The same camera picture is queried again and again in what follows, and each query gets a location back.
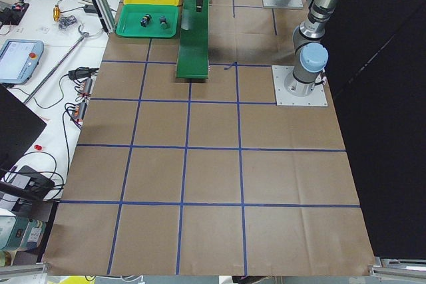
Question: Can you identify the green push button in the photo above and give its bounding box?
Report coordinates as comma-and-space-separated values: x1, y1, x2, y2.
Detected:
159, 16, 168, 29

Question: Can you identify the yellow push button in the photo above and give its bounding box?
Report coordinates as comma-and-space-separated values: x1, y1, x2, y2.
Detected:
140, 14, 152, 28

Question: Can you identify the black power adapter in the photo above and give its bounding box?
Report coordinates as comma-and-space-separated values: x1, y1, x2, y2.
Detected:
68, 67, 99, 80

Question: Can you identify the green plastic tray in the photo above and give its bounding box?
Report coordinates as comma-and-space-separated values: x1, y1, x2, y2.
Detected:
116, 4, 179, 39

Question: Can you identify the black box device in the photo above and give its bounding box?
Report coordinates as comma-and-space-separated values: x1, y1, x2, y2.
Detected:
7, 166, 55, 201

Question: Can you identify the teach pendant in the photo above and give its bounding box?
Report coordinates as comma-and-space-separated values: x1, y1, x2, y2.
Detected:
1, 39, 44, 85

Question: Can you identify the black laptop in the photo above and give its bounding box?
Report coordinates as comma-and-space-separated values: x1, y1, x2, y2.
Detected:
1, 86, 47, 175

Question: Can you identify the metal rod with claw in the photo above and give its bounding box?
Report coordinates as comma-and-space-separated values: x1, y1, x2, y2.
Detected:
23, 25, 104, 105

